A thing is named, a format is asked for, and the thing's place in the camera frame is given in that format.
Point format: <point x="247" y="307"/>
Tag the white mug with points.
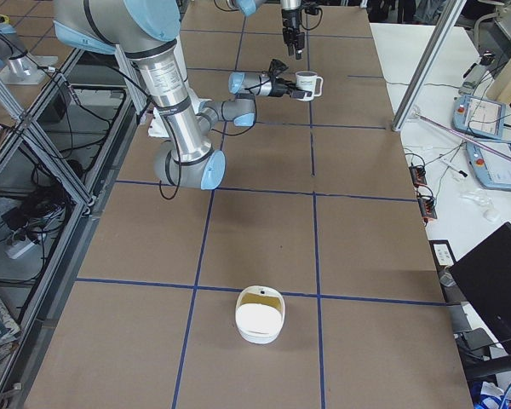
<point x="310" y="81"/>

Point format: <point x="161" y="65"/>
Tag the aluminium side frame rail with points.
<point x="64" y="127"/>

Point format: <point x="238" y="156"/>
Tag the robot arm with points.
<point x="149" y="32"/>
<point x="249" y="7"/>

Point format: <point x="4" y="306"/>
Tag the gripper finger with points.
<point x="286" y="81"/>
<point x="289" y="40"/>
<point x="298" y="43"/>
<point x="300" y="94"/>

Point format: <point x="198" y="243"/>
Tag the purple grabber stick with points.
<point x="463" y="136"/>

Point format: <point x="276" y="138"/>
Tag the black monitor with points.
<point x="484" y="277"/>

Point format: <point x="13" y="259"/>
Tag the teach pendant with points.
<point x="479" y="117"/>
<point x="492" y="171"/>

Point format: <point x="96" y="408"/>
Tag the far teach pendant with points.
<point x="479" y="117"/>

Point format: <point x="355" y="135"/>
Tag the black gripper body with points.
<point x="290" y="17"/>
<point x="278" y="88"/>

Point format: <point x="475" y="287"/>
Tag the aluminium frame post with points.
<point x="446" y="22"/>

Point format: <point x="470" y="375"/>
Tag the white bowl container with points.
<point x="260" y="314"/>

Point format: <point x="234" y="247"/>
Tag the near teach pendant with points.
<point x="492" y="171"/>

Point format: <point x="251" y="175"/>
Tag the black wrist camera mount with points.
<point x="276" y="68"/>
<point x="311" y="8"/>

